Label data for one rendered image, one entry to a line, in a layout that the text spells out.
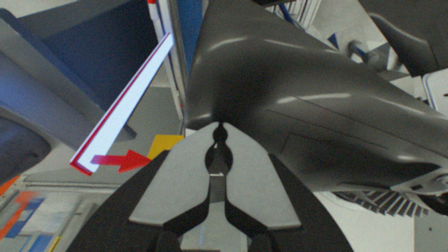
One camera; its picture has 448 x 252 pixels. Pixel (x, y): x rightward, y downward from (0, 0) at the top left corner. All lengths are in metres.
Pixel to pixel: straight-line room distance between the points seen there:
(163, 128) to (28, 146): 0.81
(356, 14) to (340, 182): 1.41
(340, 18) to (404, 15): 1.20
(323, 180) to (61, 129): 0.47
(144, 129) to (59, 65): 0.85
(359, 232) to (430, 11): 0.45
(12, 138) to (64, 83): 0.12
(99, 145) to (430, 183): 0.35
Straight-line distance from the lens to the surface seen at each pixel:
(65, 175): 1.24
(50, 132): 0.45
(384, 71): 0.44
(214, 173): 0.18
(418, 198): 0.33
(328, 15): 1.46
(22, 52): 0.43
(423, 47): 0.31
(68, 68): 0.42
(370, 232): 0.58
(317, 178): 0.20
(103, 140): 0.20
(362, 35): 0.44
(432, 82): 0.32
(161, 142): 0.45
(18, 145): 0.45
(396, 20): 0.31
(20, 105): 0.44
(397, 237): 0.63
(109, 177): 1.09
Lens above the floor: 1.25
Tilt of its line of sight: 41 degrees down
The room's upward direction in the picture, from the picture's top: 179 degrees counter-clockwise
